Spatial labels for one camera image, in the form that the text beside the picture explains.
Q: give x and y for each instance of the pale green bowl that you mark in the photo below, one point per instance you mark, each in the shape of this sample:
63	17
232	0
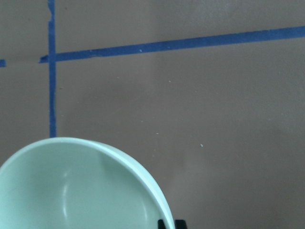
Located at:
71	183

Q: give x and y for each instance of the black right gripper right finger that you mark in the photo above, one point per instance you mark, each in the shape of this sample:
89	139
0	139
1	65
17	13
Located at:
180	224

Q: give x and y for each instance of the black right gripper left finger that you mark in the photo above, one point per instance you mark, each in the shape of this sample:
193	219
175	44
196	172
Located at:
161	224

